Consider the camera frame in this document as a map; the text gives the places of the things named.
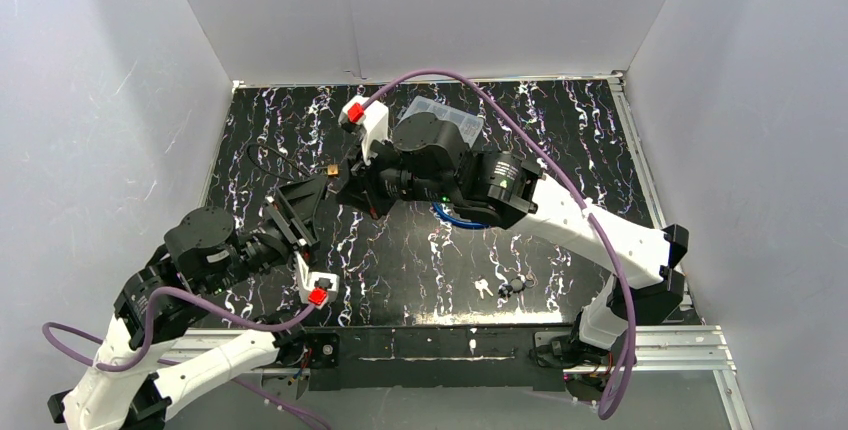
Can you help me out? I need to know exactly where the black cable padlock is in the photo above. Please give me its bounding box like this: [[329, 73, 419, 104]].
[[244, 142, 333, 182]]

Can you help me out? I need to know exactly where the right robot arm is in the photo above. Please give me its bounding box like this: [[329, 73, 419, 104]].
[[336, 104, 688, 350]]

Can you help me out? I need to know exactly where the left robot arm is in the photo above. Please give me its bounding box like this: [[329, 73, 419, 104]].
[[47, 175, 338, 429]]

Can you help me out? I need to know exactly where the clear plastic parts box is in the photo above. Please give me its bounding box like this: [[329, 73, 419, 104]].
[[395, 96, 485, 149]]

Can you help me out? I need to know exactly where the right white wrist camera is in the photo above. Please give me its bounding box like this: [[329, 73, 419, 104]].
[[338, 95, 389, 166]]

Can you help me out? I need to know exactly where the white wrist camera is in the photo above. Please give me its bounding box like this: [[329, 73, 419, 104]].
[[338, 95, 389, 166], [294, 253, 340, 310]]

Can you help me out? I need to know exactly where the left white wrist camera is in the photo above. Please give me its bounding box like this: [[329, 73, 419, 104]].
[[294, 253, 340, 310]]

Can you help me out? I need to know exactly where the blue cable lock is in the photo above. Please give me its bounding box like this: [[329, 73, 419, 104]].
[[431, 202, 489, 230]]

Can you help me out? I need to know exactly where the black key ring bundle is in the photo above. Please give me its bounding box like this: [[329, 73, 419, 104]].
[[498, 274, 539, 300]]

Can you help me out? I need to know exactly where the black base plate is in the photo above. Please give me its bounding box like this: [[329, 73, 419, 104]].
[[241, 324, 637, 393]]

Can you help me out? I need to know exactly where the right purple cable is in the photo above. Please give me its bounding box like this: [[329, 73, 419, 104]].
[[360, 67, 639, 423]]

